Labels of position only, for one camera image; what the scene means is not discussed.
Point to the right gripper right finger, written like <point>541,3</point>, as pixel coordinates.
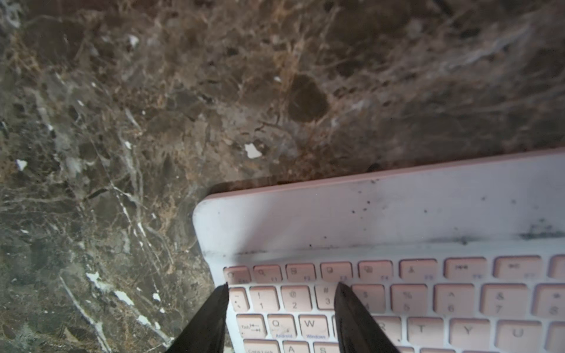
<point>356,330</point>

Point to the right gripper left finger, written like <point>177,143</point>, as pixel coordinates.
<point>205,333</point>

